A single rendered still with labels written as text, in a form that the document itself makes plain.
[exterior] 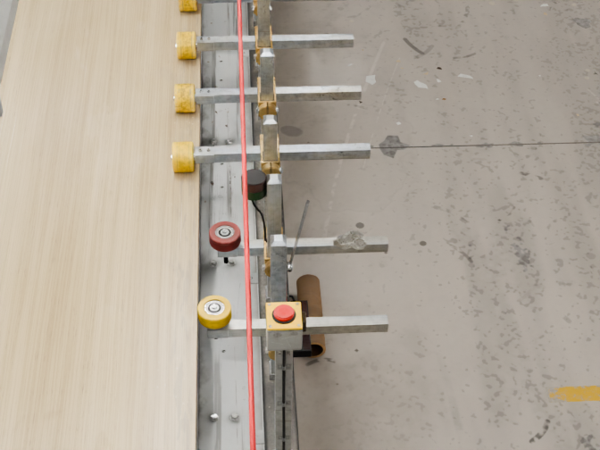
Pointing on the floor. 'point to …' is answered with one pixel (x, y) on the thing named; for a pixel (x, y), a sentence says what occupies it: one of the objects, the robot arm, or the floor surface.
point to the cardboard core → (310, 289)
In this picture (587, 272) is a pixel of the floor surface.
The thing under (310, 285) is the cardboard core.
